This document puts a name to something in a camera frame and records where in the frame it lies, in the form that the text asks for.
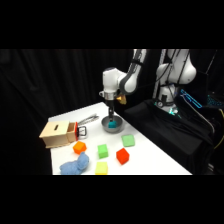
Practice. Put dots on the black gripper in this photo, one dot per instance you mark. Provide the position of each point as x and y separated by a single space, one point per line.
111 103

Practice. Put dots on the blue cube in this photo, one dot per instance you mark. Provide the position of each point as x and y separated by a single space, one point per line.
112 125

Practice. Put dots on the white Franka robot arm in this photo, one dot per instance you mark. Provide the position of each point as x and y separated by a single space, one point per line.
128 80

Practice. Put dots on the grey bowl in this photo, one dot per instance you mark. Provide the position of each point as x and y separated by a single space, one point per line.
119 127

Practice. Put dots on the bright green cube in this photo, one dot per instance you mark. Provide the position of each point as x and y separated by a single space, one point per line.
103 151

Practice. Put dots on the red cube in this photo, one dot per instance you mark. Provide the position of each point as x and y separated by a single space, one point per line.
122 156

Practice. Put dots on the orange cube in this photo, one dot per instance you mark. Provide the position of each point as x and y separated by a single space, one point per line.
79 147

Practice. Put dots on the yellow cube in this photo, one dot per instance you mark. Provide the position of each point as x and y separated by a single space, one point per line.
101 168

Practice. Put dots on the pale green flat block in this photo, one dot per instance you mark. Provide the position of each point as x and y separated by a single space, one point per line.
128 140

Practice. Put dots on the black covered robot stand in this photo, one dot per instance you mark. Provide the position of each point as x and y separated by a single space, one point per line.
166 133

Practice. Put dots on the wooden box with slot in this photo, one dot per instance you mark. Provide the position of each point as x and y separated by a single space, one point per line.
55 134

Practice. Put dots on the blue cloth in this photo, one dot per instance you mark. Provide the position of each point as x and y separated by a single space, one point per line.
75 165

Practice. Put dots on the black curtain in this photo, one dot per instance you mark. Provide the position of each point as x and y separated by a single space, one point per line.
36 93

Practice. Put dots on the blue lit device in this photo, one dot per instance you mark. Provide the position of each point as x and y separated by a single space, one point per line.
191 98

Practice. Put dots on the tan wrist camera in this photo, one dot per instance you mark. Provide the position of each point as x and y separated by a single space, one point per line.
121 99

